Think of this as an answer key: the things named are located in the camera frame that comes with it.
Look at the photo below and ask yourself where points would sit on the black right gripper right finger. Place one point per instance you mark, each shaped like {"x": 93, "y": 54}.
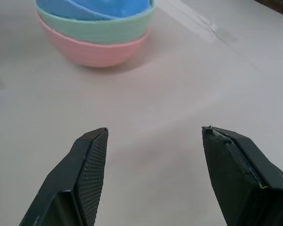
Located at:
{"x": 245, "y": 183}

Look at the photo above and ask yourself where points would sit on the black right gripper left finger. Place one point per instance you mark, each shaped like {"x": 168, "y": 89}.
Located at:
{"x": 85, "y": 179}

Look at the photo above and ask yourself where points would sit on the pink plastic bowl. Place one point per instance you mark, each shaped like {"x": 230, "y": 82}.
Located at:
{"x": 96, "y": 53}

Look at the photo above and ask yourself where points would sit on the green plastic bowl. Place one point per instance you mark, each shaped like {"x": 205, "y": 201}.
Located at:
{"x": 101, "y": 29}

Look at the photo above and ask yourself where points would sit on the blue plastic bowl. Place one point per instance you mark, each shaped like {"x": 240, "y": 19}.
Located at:
{"x": 96, "y": 9}

